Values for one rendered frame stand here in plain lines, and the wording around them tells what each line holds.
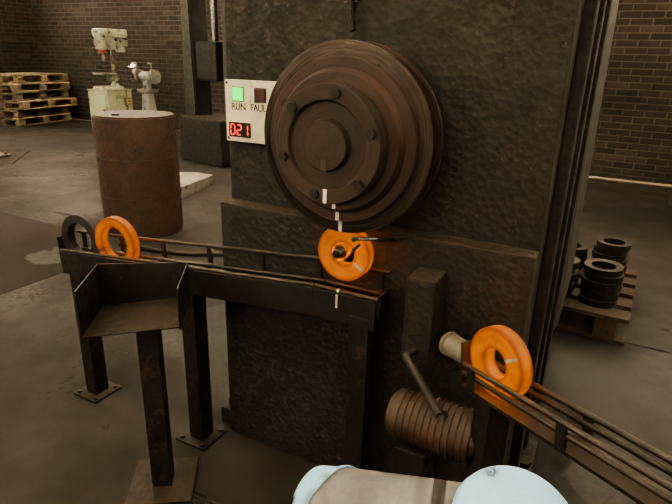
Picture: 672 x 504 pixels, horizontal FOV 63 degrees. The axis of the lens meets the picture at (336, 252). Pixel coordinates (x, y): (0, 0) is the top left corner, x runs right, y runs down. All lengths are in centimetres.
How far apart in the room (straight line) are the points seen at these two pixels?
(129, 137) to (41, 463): 248
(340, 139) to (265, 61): 48
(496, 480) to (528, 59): 107
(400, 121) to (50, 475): 159
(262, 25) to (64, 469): 155
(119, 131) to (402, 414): 318
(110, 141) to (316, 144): 297
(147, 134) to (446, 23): 297
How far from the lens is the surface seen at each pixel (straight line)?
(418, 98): 129
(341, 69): 133
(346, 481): 48
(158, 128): 413
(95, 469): 210
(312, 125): 130
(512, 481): 47
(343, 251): 143
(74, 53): 1202
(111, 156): 417
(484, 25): 140
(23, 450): 228
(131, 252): 201
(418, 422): 137
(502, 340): 119
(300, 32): 160
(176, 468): 202
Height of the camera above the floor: 131
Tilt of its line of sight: 20 degrees down
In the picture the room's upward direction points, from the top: 2 degrees clockwise
